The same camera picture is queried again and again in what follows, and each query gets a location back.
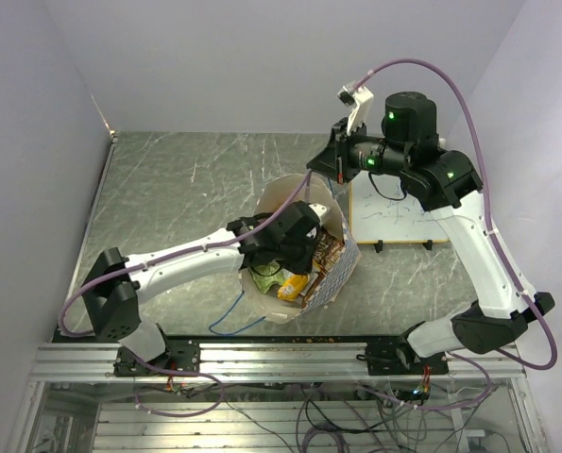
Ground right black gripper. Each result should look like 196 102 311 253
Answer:
307 115 411 185

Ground checkered paper bag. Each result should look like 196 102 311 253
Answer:
227 176 362 336

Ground yellow snack bar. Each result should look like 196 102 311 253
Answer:
277 274 310 301

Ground green snack packet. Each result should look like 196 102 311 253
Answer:
250 272 285 294

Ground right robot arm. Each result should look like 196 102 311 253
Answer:
307 88 555 374

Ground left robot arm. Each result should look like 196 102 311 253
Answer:
82 201 331 375

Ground brown snack bag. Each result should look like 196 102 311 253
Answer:
300 228 344 309

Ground white whiteboard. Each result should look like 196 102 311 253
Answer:
349 172 449 243

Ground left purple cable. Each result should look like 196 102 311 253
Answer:
59 178 313 337

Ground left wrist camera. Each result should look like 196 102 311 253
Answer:
307 203 332 231

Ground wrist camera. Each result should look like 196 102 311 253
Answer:
307 203 332 231
337 84 374 135

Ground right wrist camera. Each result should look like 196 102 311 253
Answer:
337 84 374 135

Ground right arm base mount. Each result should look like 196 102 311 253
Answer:
356 339 449 376

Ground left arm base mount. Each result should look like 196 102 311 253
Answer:
112 335 201 378

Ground aluminium rail frame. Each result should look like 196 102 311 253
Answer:
9 132 548 452

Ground loose wires under table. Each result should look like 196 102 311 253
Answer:
133 361 499 453

